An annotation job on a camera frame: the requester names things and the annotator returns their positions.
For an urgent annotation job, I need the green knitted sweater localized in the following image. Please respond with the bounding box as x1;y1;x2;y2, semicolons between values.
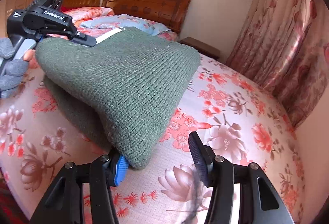
36;27;200;170

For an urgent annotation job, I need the pink floral curtain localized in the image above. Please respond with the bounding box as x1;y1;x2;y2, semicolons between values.
226;0;328;127

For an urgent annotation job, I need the grey gloved left hand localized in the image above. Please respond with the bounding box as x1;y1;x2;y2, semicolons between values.
1;38;35;99

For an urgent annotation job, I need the dark wooden nightstand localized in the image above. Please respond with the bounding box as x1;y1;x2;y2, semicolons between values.
179;37;220;60

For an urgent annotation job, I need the light blue floral pillow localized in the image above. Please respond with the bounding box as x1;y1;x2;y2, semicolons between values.
80;14;170;36

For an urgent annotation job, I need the pink floral pillow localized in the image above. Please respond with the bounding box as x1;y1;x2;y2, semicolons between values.
64;7;115;24

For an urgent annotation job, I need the floral pink bed sheet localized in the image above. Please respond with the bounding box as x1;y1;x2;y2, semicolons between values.
1;56;305;223

